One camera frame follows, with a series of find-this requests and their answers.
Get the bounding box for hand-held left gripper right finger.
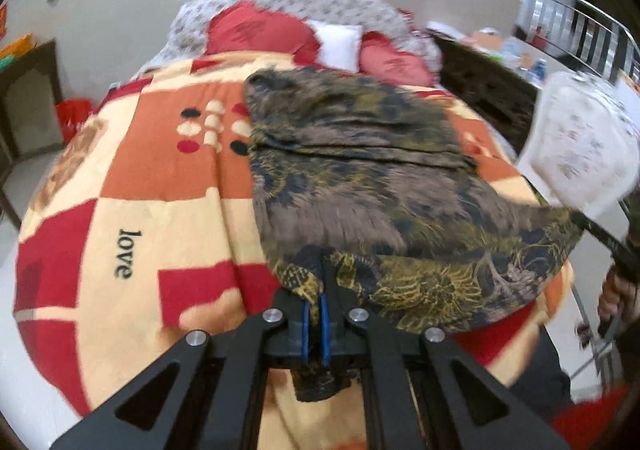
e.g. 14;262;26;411
319;257;571;450

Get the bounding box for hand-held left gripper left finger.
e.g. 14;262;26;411
50;257;323;450

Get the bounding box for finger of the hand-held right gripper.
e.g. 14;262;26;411
567;207;640;283

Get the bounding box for dark floral patterned shirt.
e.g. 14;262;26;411
243;65;583;403

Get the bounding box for person's right hand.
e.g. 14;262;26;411
597;267;640;331

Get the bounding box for white upholstered chair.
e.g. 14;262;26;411
515;70;640;223

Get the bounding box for person's dark trousers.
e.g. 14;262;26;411
500;327;576;426

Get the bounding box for dark carved wooden cabinet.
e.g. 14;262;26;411
427;28;543;156

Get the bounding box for pile of assorted small things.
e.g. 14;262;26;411
470;28;551;86

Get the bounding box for metal stair railing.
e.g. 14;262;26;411
515;0;640;81

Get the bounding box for orange red patchwork blanket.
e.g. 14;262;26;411
14;53;576;450

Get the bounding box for red heart-shaped pillow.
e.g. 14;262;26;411
357;30;436;88
205;0;321;66

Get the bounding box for white square pillow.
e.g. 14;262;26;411
307;22;363;72

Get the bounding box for red plastic bag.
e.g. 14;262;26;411
55;99;96;145

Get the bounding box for dark wooden side table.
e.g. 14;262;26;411
0;40;66;231

